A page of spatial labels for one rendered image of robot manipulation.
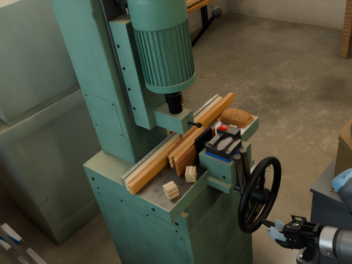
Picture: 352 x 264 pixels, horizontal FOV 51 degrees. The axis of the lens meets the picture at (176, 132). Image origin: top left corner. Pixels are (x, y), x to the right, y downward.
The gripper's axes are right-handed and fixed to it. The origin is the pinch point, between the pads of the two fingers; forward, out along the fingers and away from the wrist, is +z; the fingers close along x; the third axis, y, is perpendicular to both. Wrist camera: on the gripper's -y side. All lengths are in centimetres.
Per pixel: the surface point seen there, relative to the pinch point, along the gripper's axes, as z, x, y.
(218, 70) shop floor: 176, -203, -11
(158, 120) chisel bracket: 34, -2, 47
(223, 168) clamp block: 8.7, 0.1, 27.6
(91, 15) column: 31, 5, 91
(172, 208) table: 16.4, 21.2, 26.6
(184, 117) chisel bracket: 21, -4, 46
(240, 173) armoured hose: 5.8, -3.6, 23.0
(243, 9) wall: 224, -346, 14
